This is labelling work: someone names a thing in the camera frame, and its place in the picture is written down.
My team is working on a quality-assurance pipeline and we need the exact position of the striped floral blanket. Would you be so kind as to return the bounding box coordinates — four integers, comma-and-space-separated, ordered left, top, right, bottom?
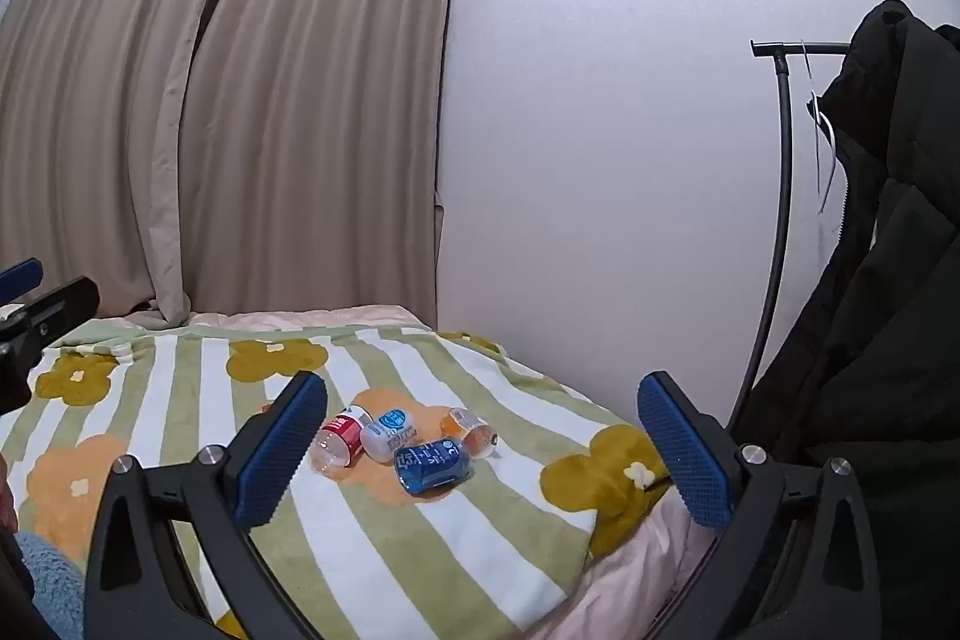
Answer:
0, 317, 673, 640

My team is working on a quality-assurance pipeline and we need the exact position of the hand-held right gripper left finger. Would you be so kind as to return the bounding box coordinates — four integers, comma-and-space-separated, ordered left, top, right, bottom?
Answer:
84, 370, 329, 640

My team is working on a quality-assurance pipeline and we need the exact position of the clear cup with red label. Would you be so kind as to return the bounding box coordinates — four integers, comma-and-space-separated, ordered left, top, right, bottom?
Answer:
310, 405, 374, 477

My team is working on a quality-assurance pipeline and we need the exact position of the pink bed sheet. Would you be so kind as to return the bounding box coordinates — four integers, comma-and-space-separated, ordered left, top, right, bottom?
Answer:
97, 304, 722, 640

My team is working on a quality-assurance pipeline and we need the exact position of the blue fleece cloth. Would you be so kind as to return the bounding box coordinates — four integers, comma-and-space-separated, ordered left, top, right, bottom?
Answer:
13, 531, 86, 640

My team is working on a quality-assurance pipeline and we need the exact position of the clear cup with orange label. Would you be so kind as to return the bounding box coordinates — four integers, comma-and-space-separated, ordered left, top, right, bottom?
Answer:
439, 406, 500, 459

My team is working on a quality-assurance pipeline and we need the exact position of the black padded jacket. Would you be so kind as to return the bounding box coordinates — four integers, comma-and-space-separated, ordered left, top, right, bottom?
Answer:
731, 0, 960, 640

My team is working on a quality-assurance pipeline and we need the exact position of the beige curtain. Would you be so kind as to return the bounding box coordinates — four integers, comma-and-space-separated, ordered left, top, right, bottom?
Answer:
0, 0, 275, 327
175, 0, 460, 330

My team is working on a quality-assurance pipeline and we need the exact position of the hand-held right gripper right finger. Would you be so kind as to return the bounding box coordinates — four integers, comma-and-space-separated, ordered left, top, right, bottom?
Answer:
636, 370, 883, 640

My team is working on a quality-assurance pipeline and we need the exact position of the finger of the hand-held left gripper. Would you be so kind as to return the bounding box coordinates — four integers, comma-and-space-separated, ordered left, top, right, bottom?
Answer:
0, 276, 101, 348
0, 257, 41, 305

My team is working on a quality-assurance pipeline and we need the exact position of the white cup with blue label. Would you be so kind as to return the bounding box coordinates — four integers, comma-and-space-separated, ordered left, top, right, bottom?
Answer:
360, 407, 418, 463

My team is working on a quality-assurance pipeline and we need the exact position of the black coat rack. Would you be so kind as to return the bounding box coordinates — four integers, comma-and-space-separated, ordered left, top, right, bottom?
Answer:
729, 38, 856, 440

